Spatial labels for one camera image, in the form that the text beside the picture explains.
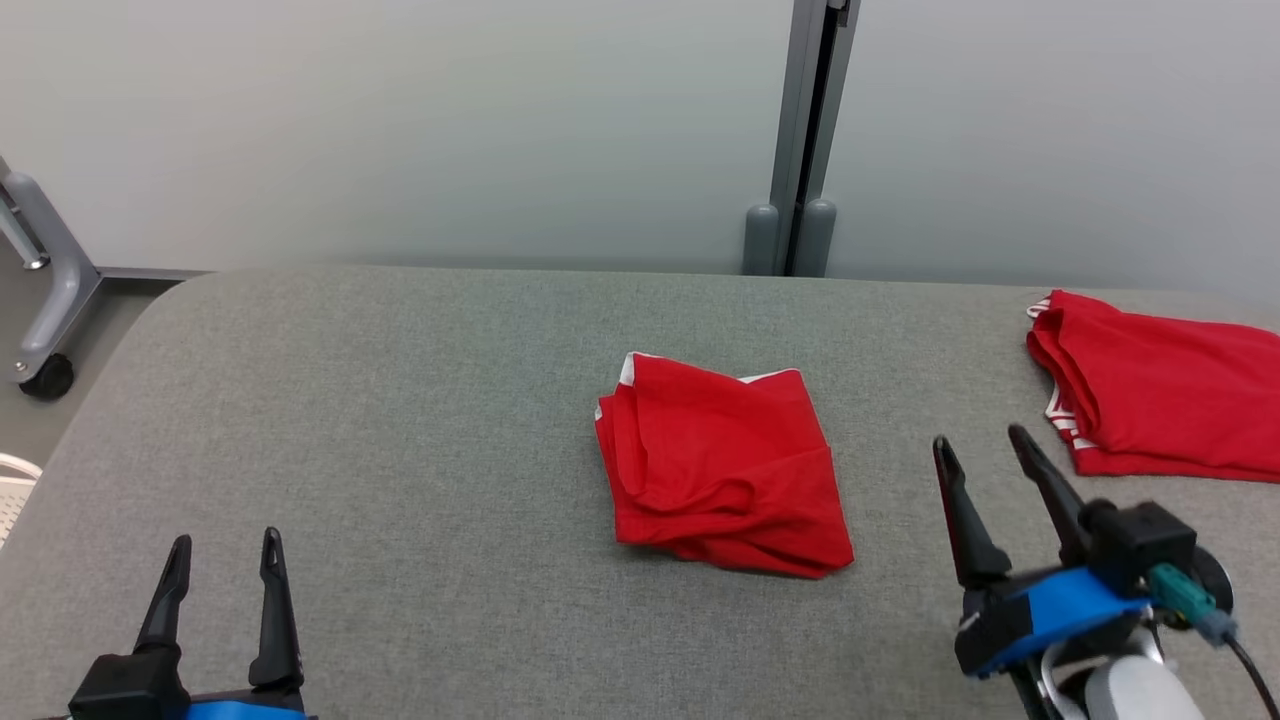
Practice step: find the grey leg with black caster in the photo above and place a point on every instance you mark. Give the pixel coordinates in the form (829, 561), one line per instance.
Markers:
(60, 270)

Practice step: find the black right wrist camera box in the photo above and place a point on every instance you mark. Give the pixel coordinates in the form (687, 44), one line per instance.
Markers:
(1140, 545)

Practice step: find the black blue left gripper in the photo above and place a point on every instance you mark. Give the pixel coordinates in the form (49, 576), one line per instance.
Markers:
(130, 695)

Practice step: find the grey partition joint post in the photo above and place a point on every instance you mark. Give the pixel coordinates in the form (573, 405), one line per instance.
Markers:
(795, 100)

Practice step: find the cream perforated laundry basket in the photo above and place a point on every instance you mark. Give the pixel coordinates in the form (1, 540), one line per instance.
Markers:
(12, 490)

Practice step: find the red shorts with white stripes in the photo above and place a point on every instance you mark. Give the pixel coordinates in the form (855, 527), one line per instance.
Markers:
(720, 470)

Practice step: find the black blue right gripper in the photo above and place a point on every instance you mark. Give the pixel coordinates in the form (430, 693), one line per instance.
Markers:
(1050, 605)

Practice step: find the red Bulls 23 jersey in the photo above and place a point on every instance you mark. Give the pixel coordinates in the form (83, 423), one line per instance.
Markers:
(1170, 390)

